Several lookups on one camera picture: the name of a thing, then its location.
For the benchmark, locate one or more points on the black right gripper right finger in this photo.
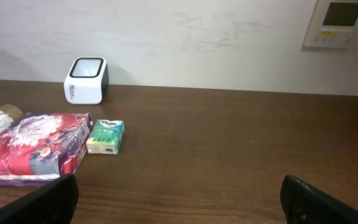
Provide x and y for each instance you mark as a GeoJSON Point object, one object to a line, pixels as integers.
{"type": "Point", "coordinates": [304, 203]}

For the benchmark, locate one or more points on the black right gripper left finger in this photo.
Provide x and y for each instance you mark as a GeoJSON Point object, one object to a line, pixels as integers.
{"type": "Point", "coordinates": [53, 203]}

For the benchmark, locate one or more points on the red purple tissue pack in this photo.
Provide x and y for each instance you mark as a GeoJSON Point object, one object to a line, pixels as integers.
{"type": "Point", "coordinates": [40, 148]}

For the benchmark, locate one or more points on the green kleenex tissue pack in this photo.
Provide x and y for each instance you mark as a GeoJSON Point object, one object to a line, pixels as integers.
{"type": "Point", "coordinates": [106, 137]}

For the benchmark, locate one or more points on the white barcode scanner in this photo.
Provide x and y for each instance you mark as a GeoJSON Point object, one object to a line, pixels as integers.
{"type": "Point", "coordinates": [87, 81]}

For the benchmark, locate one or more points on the white wall control panel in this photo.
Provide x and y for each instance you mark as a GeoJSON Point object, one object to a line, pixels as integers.
{"type": "Point", "coordinates": [333, 24]}

